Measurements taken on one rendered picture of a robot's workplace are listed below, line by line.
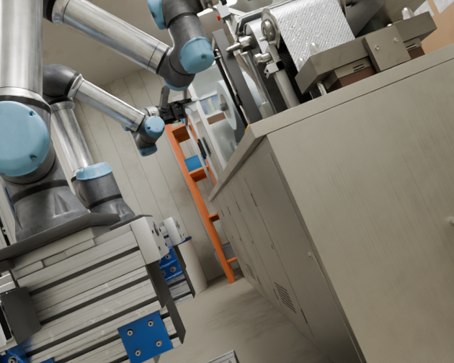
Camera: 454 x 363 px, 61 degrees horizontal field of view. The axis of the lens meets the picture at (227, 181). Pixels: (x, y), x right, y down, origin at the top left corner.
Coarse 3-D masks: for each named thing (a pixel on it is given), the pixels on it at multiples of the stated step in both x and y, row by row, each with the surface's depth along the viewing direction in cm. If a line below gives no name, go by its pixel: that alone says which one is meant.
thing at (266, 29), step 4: (264, 20) 134; (268, 20) 134; (264, 24) 134; (268, 24) 133; (264, 28) 136; (268, 28) 133; (272, 28) 133; (264, 32) 137; (268, 32) 134; (272, 32) 134; (264, 36) 138; (268, 36) 135; (272, 36) 134; (268, 40) 137; (272, 40) 137
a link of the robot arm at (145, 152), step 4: (132, 132) 156; (136, 136) 155; (136, 140) 155; (140, 140) 152; (136, 144) 156; (140, 144) 154; (144, 144) 152; (148, 144) 151; (152, 144) 152; (140, 148) 155; (144, 148) 154; (148, 148) 154; (152, 148) 155; (156, 148) 157; (140, 152) 156; (144, 152) 154; (148, 152) 155; (152, 152) 157
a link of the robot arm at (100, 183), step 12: (84, 168) 128; (96, 168) 128; (108, 168) 132; (84, 180) 127; (96, 180) 127; (108, 180) 129; (84, 192) 128; (96, 192) 127; (108, 192) 128; (120, 192) 133
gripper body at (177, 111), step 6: (168, 108) 165; (174, 108) 164; (180, 108) 166; (162, 114) 161; (168, 114) 165; (174, 114) 164; (180, 114) 165; (168, 120) 166; (174, 120) 165; (180, 120) 172
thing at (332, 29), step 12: (336, 12) 133; (300, 24) 131; (312, 24) 132; (324, 24) 132; (336, 24) 132; (348, 24) 133; (288, 36) 130; (300, 36) 131; (312, 36) 131; (324, 36) 131; (336, 36) 132; (348, 36) 132; (288, 48) 130; (300, 48) 130; (324, 48) 131
